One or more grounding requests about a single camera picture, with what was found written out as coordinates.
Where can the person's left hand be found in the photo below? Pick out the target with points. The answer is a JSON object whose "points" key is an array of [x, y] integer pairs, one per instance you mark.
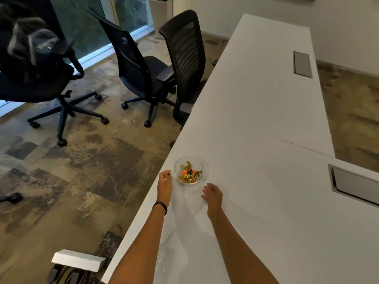
{"points": [[164, 187]]}

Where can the person's right hand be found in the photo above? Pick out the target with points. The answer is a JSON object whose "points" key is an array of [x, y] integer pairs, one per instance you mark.
{"points": [[213, 201]]}

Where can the person's right fingers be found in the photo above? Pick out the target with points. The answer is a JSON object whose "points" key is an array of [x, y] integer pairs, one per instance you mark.
{"points": [[207, 190]]}

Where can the person's left fingers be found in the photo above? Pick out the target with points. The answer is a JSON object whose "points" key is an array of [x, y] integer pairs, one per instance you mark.
{"points": [[165, 174]]}

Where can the person's left forearm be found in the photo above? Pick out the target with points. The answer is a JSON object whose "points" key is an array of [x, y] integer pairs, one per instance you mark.
{"points": [[142, 245]]}

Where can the person's right forearm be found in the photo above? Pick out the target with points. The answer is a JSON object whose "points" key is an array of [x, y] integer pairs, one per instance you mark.
{"points": [[237, 251]]}

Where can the pile of orange candies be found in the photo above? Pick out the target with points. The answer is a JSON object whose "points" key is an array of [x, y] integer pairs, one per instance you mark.
{"points": [[184, 173]]}

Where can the pile of gold wrapped candies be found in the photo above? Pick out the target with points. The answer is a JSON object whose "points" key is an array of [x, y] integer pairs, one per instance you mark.
{"points": [[189, 170]]}

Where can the clear glass bowl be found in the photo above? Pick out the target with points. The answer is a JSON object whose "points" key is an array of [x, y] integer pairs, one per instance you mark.
{"points": [[197, 162]]}

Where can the black wristband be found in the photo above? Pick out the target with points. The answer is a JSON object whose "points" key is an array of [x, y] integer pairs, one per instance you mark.
{"points": [[160, 204]]}

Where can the black mesh office chair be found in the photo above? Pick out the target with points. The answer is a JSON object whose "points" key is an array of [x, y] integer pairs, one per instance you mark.
{"points": [[185, 56]]}

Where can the white rectangular box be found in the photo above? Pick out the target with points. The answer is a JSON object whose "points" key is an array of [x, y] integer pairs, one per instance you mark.
{"points": [[78, 259]]}

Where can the black chair caster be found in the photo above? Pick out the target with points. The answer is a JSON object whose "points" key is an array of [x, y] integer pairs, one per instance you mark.
{"points": [[13, 198]]}

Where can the black office chair with jacket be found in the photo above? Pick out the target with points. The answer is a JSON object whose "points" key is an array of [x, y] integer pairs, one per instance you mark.
{"points": [[35, 88]]}

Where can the white planter box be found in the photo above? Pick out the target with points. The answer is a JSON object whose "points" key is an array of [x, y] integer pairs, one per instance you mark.
{"points": [[160, 14]]}

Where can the glass window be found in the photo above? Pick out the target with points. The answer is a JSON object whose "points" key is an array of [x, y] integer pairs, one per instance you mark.
{"points": [[83, 23]]}

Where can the dark grey jacket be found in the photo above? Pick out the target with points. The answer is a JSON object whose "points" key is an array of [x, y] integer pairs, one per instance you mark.
{"points": [[26, 47]]}

